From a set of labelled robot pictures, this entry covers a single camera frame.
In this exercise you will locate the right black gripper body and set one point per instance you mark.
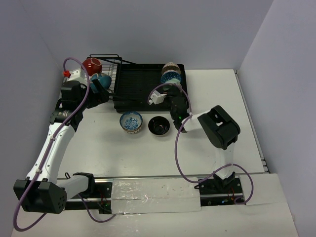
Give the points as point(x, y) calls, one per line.
point(171, 95)

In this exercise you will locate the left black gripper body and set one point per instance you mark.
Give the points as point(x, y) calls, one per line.
point(102, 93)

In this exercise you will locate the red bowl white inside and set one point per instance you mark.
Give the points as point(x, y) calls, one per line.
point(92, 65)

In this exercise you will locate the blue patterned bowl underneath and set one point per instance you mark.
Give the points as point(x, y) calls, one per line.
point(170, 75)

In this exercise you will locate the brown patterned white bowl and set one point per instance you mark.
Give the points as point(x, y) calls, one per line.
point(170, 66)

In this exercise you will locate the blue floral white bowl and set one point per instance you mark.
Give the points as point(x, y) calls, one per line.
point(131, 122)

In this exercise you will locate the celadon green bowl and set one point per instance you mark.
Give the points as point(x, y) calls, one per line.
point(172, 82)

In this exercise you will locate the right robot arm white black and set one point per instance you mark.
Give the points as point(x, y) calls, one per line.
point(220, 128)

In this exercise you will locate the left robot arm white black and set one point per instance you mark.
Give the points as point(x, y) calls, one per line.
point(39, 191)

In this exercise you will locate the black plastic drain tray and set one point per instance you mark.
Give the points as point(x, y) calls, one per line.
point(133, 84)

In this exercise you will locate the white taped cover sheet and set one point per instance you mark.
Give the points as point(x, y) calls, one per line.
point(154, 195)

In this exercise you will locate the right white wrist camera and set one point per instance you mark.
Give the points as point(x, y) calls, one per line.
point(156, 98)

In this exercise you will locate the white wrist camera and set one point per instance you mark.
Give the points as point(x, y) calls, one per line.
point(156, 98)
point(75, 75)

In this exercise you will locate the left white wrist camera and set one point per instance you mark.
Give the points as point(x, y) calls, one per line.
point(75, 75)

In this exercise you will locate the black wire dish rack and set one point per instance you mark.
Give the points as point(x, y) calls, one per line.
point(111, 65)

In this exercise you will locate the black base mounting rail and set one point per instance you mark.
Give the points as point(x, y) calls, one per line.
point(100, 199)

